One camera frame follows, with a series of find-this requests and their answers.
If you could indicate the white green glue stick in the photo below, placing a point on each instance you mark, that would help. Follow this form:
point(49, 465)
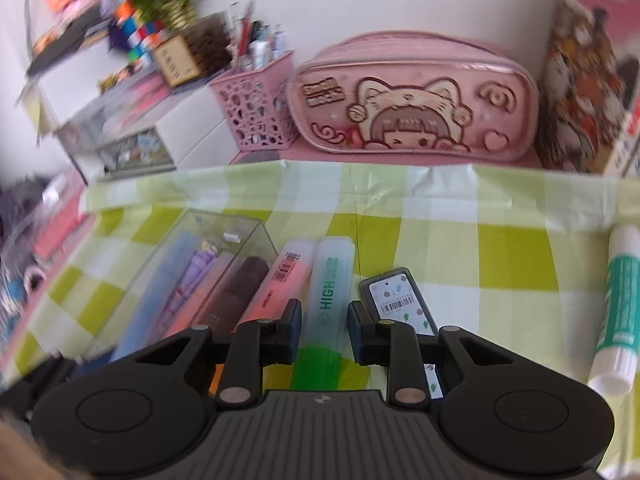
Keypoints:
point(614, 365)

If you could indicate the purple pen in box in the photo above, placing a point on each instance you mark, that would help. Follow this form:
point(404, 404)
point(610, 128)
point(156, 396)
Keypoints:
point(199, 265)

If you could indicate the white desktop drawer organizer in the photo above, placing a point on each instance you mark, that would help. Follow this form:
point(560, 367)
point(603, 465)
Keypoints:
point(141, 126)

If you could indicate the colourful comic book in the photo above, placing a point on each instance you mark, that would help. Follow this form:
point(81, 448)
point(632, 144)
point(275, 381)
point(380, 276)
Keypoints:
point(589, 91)

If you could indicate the clear plastic pen box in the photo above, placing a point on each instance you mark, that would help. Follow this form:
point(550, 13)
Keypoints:
point(236, 237)

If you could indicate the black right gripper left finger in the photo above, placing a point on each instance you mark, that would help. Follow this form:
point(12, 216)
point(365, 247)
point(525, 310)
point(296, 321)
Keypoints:
point(252, 347)

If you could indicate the blue pen in box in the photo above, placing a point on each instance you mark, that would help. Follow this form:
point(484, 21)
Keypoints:
point(162, 283)

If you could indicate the pink perforated pen basket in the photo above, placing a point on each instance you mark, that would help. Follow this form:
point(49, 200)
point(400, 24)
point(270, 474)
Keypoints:
point(255, 105)

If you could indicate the black correction tape dispenser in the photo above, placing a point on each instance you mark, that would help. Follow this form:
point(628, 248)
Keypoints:
point(401, 316)

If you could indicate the green highlighter pen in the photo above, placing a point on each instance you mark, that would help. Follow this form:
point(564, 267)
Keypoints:
point(319, 356)

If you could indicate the colourful rubik cube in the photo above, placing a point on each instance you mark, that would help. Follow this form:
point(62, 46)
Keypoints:
point(142, 37)

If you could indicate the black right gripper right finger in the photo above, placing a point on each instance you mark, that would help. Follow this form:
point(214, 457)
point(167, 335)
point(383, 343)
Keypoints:
point(380, 339)

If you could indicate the pink orange highlighter pen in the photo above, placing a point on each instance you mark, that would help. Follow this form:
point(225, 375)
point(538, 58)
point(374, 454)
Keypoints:
point(284, 281)

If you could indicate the dark brown pen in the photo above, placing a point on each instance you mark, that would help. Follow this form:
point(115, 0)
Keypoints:
point(223, 308)

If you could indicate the pink cat pencil case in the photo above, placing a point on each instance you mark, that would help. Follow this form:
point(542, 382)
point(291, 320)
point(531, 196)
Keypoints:
point(411, 93)

